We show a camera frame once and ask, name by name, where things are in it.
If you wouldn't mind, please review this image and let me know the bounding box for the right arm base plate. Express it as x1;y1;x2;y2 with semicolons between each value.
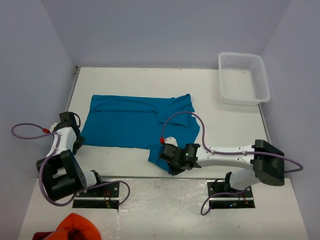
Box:
207;178;256;210

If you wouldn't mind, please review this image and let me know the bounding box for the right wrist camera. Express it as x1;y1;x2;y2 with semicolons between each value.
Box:
159;136;178;147

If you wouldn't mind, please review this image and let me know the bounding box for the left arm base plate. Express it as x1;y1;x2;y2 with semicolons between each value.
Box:
72;182;120;210

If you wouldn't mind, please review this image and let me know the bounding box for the orange t shirt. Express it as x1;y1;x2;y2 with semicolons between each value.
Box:
49;213;102;240

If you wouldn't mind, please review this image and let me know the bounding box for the blue t shirt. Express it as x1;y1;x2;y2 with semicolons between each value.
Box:
81;94;200;172

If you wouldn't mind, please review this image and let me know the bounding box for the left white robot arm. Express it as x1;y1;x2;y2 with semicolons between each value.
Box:
36;111;104;202

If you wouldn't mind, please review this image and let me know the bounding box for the white plastic basket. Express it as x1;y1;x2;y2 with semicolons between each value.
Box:
218;52;271;106

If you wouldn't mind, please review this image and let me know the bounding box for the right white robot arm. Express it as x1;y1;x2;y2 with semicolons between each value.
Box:
158;137;285;197

